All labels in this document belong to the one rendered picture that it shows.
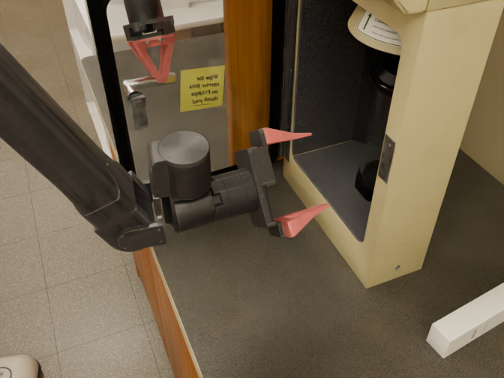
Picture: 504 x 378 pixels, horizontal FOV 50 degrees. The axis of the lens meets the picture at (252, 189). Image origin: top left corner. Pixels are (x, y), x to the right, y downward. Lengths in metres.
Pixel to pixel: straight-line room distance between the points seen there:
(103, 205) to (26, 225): 1.93
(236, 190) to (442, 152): 0.30
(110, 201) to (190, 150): 0.10
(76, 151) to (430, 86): 0.42
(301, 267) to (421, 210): 0.23
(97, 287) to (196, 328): 1.36
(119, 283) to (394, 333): 1.47
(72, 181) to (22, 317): 1.62
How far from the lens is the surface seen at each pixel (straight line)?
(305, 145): 1.04
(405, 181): 0.78
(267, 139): 0.66
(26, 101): 0.53
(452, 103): 0.74
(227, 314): 0.87
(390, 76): 0.83
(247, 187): 0.66
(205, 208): 0.65
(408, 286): 0.94
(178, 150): 0.60
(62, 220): 2.50
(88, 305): 2.14
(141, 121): 0.87
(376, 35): 0.76
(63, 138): 0.55
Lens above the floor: 1.64
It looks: 41 degrees down
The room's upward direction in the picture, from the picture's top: straight up
